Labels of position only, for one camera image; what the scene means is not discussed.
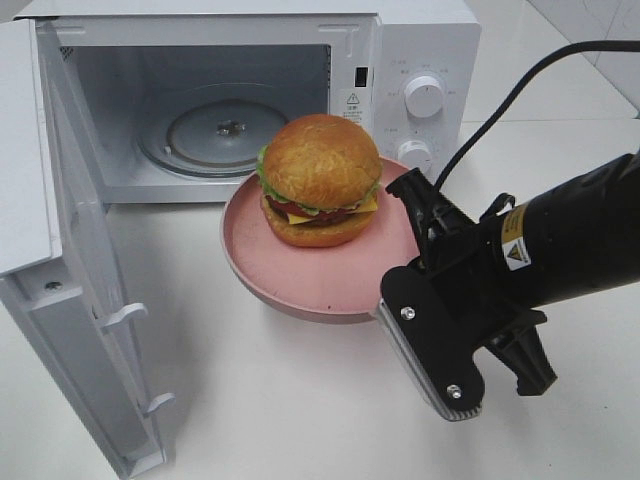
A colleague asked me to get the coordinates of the white microwave oven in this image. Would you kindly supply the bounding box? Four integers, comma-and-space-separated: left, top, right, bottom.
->
12, 1, 481, 204

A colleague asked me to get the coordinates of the white microwave door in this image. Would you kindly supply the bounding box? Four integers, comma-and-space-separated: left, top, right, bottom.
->
1, 18, 172, 479

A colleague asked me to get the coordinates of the white microwave knob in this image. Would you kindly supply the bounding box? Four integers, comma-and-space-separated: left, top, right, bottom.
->
397, 140, 434, 174
404, 75, 444, 118

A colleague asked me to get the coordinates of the glass microwave turntable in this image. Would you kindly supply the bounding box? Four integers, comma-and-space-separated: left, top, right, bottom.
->
137, 83, 302, 178

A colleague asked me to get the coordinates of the lower white microwave knob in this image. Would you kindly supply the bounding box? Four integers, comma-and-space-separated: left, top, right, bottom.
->
397, 140, 434, 174

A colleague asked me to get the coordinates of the burger with lettuce and cheese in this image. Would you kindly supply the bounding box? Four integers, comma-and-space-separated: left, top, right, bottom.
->
256, 114, 383, 248

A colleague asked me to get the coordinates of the pink round plate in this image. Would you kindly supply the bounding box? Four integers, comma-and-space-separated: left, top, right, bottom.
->
220, 175, 419, 323

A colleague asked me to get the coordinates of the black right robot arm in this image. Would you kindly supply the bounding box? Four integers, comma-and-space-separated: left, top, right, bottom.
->
381, 154, 639, 409

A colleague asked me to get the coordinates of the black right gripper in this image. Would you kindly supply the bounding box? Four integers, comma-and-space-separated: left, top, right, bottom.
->
385, 168, 557, 395

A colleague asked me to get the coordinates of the upper white microwave knob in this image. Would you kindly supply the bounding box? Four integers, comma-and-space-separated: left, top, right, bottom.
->
404, 75, 444, 118

